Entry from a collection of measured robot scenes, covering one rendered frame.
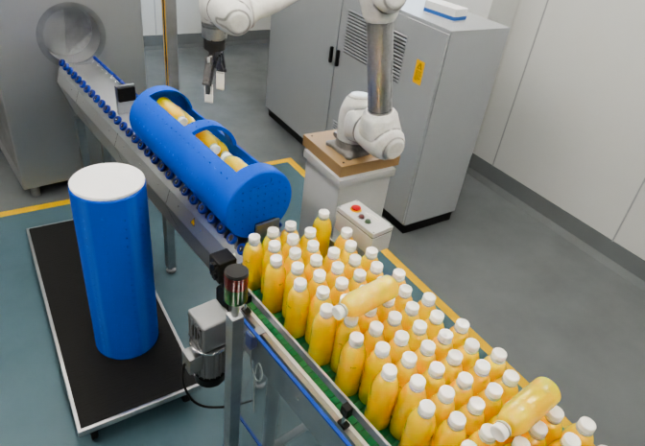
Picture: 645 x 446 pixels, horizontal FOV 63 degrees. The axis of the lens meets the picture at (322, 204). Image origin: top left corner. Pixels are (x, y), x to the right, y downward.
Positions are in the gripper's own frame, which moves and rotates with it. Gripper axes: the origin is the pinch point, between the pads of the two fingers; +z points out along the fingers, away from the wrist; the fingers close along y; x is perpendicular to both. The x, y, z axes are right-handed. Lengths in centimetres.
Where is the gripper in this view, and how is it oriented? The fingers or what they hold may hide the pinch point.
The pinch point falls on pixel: (214, 92)
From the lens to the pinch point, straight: 203.3
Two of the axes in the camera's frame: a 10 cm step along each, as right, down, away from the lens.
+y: 1.4, -5.3, 8.4
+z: -1.1, 8.3, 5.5
